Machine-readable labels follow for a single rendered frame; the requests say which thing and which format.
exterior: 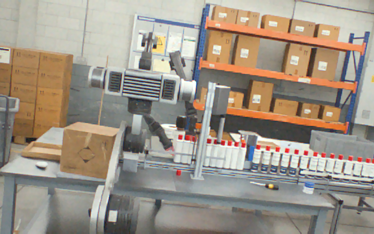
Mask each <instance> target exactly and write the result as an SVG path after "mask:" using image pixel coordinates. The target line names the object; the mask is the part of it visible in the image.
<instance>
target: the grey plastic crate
mask: <svg viewBox="0 0 374 234"><path fill-rule="evenodd" d="M311 133H312V134H311V138H310V144H309V149H310V150H312V151H316V152H318V154H319V155H320V156H321V154H322V152H323V153H326V158H330V154H331V153H332V154H334V159H338V156H339V155H343V160H346V161H348V158H349V156H352V157H353V161H356V162H358V161H357V160H358V158H359V157H361V158H362V163H364V162H365V161H366V158H368V159H371V161H370V162H371V163H372V159H373V156H374V143H373V142H370V141H368V140H365V139H363V138H361V137H359V136H353V135H343V134H338V133H329V132H324V131H315V130H312V132H311Z"/></svg>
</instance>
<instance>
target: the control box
mask: <svg viewBox="0 0 374 234"><path fill-rule="evenodd" d="M230 91H231V88H230V87H226V86H216V89H215V91H214V100H213V106H212V113H211V114H213V115H216V116H217V115H222V114H226V113H227V107H228V103H229V96H230Z"/></svg>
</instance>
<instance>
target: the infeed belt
mask: <svg viewBox="0 0 374 234"><path fill-rule="evenodd" d="M138 159H139V160H145V157H142V156H139V157H138ZM147 161H154V162H161V163H171V164H182V165H188V166H190V165H189V164H183V163H181V162H180V163H175V162H173V160H168V159H157V158H152V157H147ZM203 167H205V168H216V167H210V166H203ZM216 169H222V170H232V171H238V172H249V173H255V174H264V173H262V172H260V170H258V171H257V172H252V171H251V170H250V169H245V168H243V169H242V170H236V169H235V170H233V169H230V168H229V169H225V168H216ZM266 175H271V176H282V177H291V176H289V174H286V175H280V174H279V173H278V172H277V174H276V175H274V174H271V173H270V172H267V173H266ZM292 178H297V177H296V176H295V177H292Z"/></svg>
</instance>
